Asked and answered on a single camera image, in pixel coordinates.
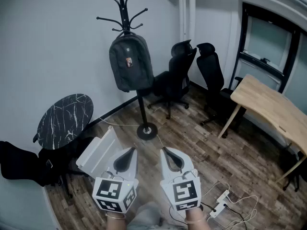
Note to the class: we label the black office chair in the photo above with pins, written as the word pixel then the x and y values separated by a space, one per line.
pixel 211 71
pixel 177 66
pixel 291 162

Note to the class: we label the light wooden desk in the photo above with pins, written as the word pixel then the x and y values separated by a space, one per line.
pixel 263 99

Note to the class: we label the person's grey trousers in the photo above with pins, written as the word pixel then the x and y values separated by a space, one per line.
pixel 146 214

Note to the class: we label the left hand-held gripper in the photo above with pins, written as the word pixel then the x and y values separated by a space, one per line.
pixel 108 190

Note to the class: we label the person's right forearm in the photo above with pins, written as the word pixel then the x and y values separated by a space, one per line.
pixel 195 215

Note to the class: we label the orange photo badge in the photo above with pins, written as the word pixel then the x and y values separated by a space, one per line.
pixel 129 62

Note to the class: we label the black fabric bag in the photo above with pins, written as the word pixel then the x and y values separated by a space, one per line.
pixel 16 162

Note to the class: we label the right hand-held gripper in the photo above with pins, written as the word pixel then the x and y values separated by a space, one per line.
pixel 184 190

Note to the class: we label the person's left forearm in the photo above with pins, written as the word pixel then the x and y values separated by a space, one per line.
pixel 116 224

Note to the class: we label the black marble round table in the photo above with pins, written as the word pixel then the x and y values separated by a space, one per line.
pixel 62 121

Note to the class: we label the black framed window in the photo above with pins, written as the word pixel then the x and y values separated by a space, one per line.
pixel 268 37

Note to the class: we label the black metal coat rack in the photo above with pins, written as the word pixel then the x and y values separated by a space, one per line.
pixel 143 111

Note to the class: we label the white power strip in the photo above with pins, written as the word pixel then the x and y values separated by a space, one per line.
pixel 217 209
pixel 223 196

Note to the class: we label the white wall pipe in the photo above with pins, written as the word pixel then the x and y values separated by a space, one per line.
pixel 184 8

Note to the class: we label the grey backpack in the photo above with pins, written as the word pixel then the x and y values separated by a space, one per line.
pixel 130 77

